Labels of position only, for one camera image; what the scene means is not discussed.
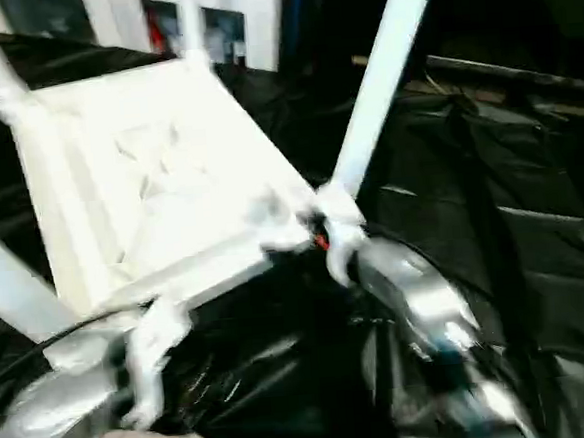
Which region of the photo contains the black plastic mat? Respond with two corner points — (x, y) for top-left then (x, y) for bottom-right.
(0, 0), (584, 438)

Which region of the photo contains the red carton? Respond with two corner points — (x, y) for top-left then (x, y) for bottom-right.
(145, 2), (171, 55)

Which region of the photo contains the white cabinet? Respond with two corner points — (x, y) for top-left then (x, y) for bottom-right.
(0, 0), (293, 92)

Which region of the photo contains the grey metal bar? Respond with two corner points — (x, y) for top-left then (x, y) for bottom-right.
(421, 43), (584, 105)

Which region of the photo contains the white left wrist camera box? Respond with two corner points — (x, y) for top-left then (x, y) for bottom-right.
(112, 294), (202, 432)

